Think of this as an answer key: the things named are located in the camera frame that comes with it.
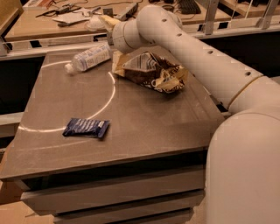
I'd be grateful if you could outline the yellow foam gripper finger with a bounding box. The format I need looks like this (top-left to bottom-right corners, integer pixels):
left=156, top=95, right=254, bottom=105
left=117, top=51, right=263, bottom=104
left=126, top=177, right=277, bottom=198
left=99, top=15, right=120, bottom=32
left=112, top=51, right=130, bottom=77

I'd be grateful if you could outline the clear plastic water bottle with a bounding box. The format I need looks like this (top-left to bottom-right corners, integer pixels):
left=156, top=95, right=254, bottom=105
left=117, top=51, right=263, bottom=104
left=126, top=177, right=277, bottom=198
left=65, top=44, right=112, bottom=74

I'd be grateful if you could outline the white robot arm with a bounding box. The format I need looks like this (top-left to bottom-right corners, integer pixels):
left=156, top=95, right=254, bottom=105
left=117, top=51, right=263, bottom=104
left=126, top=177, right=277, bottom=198
left=101, top=5, right=280, bottom=224

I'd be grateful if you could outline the blue rxbar blueberry wrapper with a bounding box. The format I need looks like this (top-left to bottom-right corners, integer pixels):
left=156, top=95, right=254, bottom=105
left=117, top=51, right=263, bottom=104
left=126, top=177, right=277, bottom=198
left=62, top=118, right=109, bottom=138

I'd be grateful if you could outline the grey power strip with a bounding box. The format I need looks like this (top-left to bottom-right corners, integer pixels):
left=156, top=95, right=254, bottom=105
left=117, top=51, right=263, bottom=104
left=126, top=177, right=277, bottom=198
left=115, top=3, right=138, bottom=21

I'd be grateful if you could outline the brown crumpled chip bag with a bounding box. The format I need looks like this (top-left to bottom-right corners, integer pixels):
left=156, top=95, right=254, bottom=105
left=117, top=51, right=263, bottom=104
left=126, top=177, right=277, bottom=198
left=122, top=52, right=188, bottom=94

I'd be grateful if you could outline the white paper sheet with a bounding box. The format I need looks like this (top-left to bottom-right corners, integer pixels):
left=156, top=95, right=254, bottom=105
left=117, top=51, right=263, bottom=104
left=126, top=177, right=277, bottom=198
left=52, top=12, right=90, bottom=24

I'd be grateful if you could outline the black keyboard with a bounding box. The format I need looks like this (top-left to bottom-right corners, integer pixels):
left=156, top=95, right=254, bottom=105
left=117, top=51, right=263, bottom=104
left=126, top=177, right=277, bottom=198
left=178, top=0, right=201, bottom=15

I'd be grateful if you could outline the grey drawer cabinet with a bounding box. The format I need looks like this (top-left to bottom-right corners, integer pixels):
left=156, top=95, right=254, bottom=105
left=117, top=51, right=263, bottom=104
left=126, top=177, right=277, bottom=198
left=1, top=51, right=223, bottom=224

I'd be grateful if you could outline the metal railing frame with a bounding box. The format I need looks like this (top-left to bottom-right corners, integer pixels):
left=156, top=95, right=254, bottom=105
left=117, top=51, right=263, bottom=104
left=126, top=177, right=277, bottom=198
left=1, top=0, right=280, bottom=51

